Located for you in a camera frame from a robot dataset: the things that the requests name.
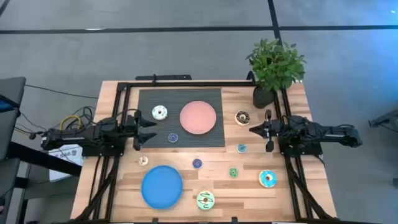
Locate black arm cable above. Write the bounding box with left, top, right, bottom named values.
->
left=281, top=114, right=296, bottom=126
left=113, top=108, right=139, bottom=125

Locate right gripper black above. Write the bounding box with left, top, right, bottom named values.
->
left=248, top=108, right=284, bottom=153

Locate large blue frosted donut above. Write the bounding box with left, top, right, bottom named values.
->
left=257, top=169, right=278, bottom=189

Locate large chocolate frosted donut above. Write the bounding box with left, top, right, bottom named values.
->
left=234, top=110, right=251, bottom=127

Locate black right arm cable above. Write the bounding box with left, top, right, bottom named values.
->
left=281, top=114, right=296, bottom=126

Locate black cable bundle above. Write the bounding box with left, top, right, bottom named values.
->
left=14, top=105, right=97, bottom=139

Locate large mint frosted donut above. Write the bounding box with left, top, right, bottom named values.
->
left=196, top=190, right=216, bottom=211

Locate black stand leg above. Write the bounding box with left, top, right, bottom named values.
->
left=368, top=108, right=398, bottom=133

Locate large white frosted donut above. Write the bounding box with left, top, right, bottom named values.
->
left=151, top=105, right=169, bottom=121

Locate dark grey ribbed mat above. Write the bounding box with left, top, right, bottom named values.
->
left=137, top=88, right=226, bottom=149

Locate green leafy plant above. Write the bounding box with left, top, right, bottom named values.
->
left=245, top=37, right=307, bottom=91

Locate black plant pot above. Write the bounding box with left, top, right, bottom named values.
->
left=252, top=86, right=276, bottom=110

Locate black aluminium table frame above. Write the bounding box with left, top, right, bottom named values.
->
left=73, top=80, right=338, bottom=224

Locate yellow cable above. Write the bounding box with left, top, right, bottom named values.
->
left=58, top=114, right=82, bottom=131

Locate black beam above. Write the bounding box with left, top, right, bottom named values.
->
left=7, top=141, right=83, bottom=177

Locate blue round plate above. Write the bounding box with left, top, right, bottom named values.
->
left=141, top=165, right=184, bottom=210

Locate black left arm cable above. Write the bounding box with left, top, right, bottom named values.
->
left=113, top=108, right=139, bottom=125

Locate black flat bar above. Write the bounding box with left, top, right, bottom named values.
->
left=135, top=73, right=193, bottom=81

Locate white paper sheet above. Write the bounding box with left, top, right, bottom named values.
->
left=48, top=144, right=85, bottom=183

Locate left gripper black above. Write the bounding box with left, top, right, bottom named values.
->
left=125, top=110, right=158, bottom=152

